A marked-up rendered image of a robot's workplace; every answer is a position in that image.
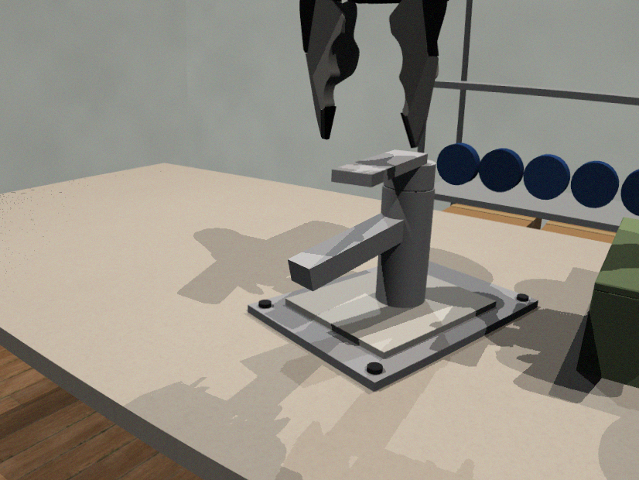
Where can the grey tap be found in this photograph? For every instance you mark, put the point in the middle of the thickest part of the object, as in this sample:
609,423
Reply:
388,310

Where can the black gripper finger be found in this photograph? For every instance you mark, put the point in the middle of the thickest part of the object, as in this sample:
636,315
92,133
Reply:
331,52
416,25

